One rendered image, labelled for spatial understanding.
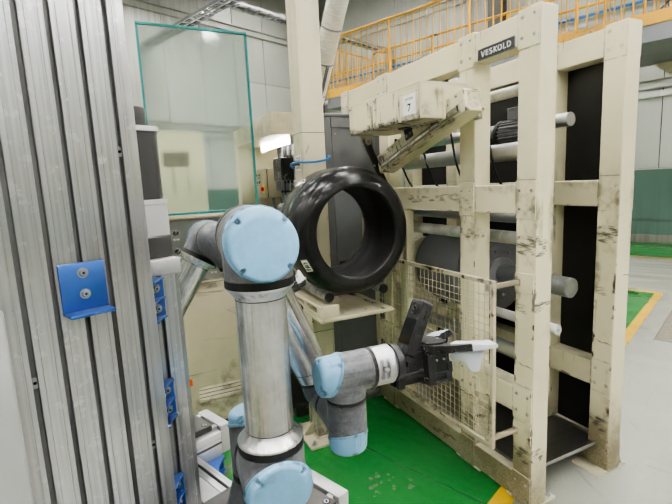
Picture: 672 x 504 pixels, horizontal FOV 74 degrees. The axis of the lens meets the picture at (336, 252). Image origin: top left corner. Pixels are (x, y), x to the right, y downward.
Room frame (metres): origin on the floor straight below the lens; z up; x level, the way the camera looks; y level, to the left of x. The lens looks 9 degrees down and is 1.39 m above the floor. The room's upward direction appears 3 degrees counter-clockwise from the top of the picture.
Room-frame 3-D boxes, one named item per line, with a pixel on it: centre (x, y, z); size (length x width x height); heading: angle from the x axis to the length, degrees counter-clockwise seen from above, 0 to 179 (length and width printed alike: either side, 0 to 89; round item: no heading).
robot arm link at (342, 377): (0.79, -0.01, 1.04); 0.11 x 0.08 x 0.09; 111
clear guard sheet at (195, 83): (2.43, 0.68, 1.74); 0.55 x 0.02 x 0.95; 115
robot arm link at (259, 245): (0.74, 0.13, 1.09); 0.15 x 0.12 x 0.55; 21
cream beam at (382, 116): (2.15, -0.34, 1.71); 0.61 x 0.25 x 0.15; 25
